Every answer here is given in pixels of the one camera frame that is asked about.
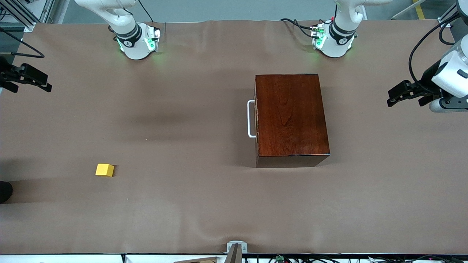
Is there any brown table cover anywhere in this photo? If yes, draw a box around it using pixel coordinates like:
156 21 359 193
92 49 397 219
0 20 468 255

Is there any black left arm base cable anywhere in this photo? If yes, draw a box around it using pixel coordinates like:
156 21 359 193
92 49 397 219
279 17 316 39

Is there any aluminium frame profile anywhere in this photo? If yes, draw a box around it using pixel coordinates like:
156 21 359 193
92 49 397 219
0 0 56 33
437 7 460 28

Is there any black round object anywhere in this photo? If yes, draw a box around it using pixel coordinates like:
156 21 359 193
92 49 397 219
0 180 14 204

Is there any white metal drawer handle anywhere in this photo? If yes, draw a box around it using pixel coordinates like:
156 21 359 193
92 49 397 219
247 99 257 139

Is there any yellow block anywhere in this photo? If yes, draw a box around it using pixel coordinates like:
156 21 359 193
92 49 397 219
95 163 115 178

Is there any light wooden board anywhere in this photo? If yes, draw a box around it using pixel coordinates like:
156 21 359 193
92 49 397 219
173 256 218 263

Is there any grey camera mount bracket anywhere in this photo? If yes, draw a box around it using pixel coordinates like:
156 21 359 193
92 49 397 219
226 241 248 254

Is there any black arm base cable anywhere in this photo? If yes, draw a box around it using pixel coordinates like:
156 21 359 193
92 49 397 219
137 0 154 23
279 17 316 39

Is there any black right arm base cable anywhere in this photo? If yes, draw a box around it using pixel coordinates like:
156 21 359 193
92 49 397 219
137 0 154 23

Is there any dark brown wooden cabinet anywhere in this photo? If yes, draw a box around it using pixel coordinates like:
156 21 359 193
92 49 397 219
254 74 331 168

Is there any brown wooden camera post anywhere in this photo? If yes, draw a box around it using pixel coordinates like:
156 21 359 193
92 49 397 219
225 244 243 263

